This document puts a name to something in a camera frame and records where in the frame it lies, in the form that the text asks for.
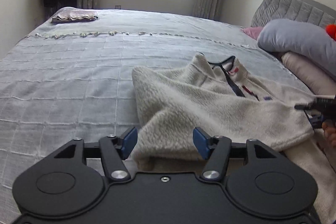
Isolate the person's right hand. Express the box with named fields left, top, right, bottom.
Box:
left=322, top=120, right=336, bottom=148

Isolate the grey-blue pillow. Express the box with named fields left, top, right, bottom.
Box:
left=257, top=19, right=335, bottom=79

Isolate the folded mauve cloth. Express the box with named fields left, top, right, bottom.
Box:
left=51, top=9, right=99, bottom=24

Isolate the cream fleece zip jacket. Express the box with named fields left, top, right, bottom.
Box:
left=131, top=54, right=335, bottom=223

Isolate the grey quilted headboard cushion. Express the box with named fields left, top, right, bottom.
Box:
left=251, top=0, right=335, bottom=28

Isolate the grey checked bedspread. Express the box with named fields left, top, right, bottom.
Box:
left=1, top=10, right=307, bottom=223

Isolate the pink pillow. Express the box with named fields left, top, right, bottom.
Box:
left=242, top=27, right=335, bottom=95

